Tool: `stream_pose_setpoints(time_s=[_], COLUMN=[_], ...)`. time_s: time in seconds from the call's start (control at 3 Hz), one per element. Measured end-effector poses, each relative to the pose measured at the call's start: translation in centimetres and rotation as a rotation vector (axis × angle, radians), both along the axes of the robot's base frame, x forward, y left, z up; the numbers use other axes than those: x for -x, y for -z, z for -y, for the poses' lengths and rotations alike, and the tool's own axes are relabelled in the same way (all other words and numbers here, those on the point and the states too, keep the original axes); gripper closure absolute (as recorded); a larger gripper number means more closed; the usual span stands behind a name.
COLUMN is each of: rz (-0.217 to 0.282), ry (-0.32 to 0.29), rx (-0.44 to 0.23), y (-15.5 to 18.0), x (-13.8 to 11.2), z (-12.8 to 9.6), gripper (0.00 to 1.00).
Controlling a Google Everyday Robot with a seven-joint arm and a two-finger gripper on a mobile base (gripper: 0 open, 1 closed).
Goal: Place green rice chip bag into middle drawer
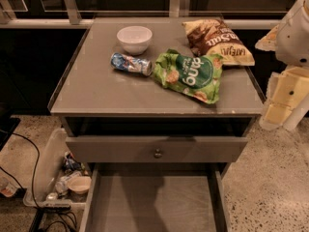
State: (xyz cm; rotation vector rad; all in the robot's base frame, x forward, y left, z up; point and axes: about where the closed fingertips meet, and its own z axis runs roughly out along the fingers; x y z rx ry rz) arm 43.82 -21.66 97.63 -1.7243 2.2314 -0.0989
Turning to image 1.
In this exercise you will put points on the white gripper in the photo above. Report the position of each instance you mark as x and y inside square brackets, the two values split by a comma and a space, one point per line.
[294, 38]

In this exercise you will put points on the green rice chip bag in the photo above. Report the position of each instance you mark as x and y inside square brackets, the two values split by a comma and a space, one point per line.
[196, 77]

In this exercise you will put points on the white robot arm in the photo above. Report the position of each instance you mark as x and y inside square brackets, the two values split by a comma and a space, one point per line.
[292, 41]

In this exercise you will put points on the brown yellow chip bag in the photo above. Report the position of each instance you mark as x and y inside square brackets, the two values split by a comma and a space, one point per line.
[213, 36]

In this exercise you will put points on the grey drawer cabinet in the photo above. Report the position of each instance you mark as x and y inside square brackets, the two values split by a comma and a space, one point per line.
[93, 99]

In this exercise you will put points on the round metal drawer knob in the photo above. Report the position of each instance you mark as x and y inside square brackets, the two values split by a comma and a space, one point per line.
[157, 153]

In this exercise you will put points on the open middle drawer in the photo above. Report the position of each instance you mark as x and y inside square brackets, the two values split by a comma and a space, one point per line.
[156, 197]

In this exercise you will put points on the crumpled blue bag in bin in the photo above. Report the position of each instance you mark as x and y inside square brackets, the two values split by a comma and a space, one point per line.
[70, 164]

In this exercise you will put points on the white bowl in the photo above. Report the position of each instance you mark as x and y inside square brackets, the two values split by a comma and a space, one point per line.
[135, 39]

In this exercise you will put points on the blue soda can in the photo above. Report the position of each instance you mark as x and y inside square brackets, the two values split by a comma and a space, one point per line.
[131, 64]

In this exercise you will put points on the small bowl in bin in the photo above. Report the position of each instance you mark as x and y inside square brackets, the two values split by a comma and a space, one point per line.
[80, 185]

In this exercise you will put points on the clear plastic bin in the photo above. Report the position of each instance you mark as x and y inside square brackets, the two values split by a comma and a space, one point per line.
[48, 172]

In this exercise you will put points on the metal railing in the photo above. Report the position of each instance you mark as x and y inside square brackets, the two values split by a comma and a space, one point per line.
[239, 14]

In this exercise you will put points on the plastic bottle in bin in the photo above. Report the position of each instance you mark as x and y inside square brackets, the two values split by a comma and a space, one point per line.
[62, 185]

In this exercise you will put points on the bottle on floor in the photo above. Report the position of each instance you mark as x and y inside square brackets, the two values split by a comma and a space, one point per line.
[7, 188]

